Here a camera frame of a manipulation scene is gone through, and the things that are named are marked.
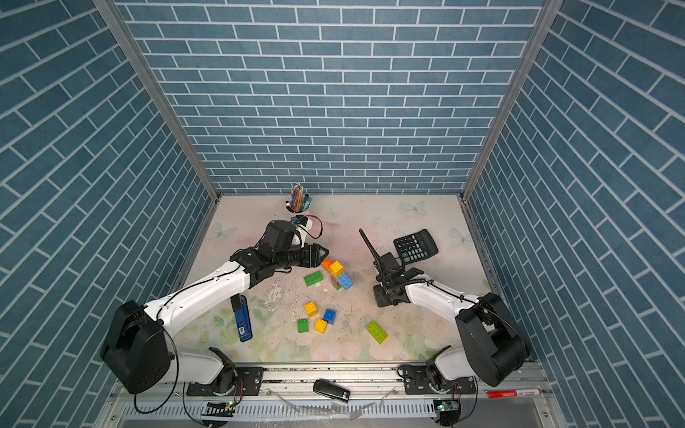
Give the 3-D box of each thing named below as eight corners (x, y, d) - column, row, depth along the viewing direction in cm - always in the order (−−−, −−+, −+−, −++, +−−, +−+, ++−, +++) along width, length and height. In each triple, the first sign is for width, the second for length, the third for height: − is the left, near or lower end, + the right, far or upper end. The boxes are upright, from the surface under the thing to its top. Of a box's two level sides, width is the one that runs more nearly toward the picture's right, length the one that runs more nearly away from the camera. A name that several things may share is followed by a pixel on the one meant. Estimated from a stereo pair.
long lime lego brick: (380, 344, 83) (380, 342, 81) (366, 328, 86) (366, 326, 84) (387, 337, 84) (388, 335, 82) (373, 321, 87) (373, 319, 86)
